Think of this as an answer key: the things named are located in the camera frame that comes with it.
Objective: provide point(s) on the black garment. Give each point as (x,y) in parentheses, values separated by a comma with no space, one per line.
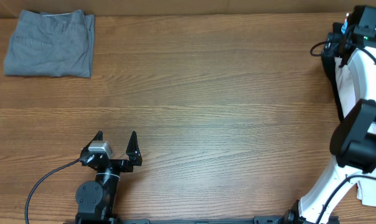
(330,71)

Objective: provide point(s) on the beige khaki shorts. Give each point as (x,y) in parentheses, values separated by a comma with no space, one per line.
(342,91)

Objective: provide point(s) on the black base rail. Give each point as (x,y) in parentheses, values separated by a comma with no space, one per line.
(254,220)

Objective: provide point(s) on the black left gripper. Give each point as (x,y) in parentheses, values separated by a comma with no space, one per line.
(131,150)

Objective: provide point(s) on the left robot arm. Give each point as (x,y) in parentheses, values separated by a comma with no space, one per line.
(96,198)

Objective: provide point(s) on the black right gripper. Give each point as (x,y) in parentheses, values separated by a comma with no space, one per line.
(331,58)

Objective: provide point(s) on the folded grey shorts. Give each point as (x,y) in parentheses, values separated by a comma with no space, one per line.
(53,45)

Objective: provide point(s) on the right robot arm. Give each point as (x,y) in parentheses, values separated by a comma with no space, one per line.
(349,61)

